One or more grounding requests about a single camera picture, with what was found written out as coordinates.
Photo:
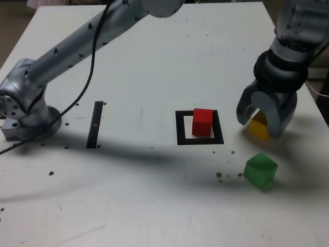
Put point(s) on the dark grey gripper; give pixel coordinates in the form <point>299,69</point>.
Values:
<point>285,99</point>

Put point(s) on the yellow cube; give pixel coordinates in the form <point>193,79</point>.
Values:
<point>258,130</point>

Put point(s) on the green cube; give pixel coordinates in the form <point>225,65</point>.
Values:
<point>259,171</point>

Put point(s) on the red cube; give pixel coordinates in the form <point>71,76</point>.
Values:
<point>201,123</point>

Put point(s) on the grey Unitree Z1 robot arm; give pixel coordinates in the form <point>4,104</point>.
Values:
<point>64,51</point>

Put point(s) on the black tape square outline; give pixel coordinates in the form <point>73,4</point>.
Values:
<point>180,128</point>

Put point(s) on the black tape strip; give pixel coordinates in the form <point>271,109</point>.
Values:
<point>93,128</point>

